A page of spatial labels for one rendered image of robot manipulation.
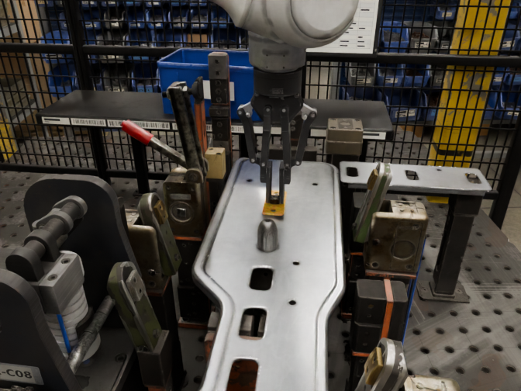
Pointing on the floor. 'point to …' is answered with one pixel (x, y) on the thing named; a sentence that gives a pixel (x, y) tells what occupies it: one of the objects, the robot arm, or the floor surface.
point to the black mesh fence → (510, 170)
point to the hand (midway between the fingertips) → (275, 182)
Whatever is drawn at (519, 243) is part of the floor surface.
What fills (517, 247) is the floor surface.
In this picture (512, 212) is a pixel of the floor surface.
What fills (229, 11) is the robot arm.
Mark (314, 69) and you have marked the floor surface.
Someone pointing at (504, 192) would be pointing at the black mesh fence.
